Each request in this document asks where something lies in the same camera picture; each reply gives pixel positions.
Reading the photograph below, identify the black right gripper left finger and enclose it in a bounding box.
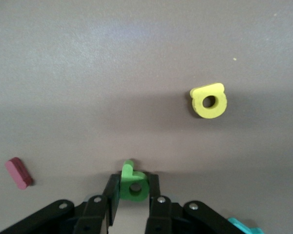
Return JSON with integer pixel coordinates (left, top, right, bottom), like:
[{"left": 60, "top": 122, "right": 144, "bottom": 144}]
[{"left": 0, "top": 173, "right": 122, "bottom": 234}]

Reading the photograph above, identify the dark red foam letter i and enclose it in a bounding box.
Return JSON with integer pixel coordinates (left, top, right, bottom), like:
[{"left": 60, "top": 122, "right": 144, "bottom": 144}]
[{"left": 4, "top": 157, "right": 34, "bottom": 190}]

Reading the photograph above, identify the yellow foam letter a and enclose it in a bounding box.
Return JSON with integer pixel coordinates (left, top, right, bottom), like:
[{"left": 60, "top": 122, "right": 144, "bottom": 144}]
[{"left": 189, "top": 82, "right": 229, "bottom": 119}]

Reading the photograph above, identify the green foam letter g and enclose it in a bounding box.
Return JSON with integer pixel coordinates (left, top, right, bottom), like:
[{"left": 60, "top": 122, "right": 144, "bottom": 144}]
[{"left": 119, "top": 159, "right": 148, "bottom": 202}]

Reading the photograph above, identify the teal foam letter y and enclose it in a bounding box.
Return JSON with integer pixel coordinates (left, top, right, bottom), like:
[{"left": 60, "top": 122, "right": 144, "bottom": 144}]
[{"left": 227, "top": 217, "right": 263, "bottom": 234}]

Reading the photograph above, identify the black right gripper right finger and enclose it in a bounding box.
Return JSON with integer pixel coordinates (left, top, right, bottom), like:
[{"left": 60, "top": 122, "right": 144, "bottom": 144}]
[{"left": 145, "top": 174, "right": 248, "bottom": 234}]

